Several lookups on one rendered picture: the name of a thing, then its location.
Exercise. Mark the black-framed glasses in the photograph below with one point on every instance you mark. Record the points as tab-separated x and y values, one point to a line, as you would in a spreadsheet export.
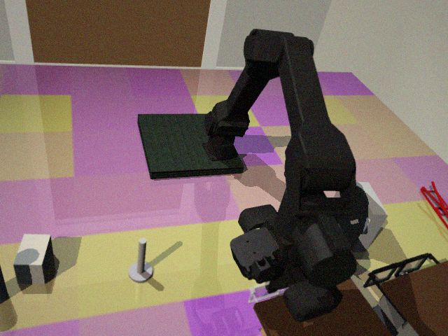
383	274

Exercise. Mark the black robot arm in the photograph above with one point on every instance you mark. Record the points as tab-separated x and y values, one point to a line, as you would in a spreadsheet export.
318	159

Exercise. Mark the white rectangular block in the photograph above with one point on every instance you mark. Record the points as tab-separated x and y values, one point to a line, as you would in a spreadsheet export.
33	259

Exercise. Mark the grey cylinder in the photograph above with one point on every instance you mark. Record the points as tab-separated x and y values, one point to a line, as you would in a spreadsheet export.
3	289

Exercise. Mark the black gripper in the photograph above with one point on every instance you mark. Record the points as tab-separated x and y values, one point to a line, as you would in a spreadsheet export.
303	300

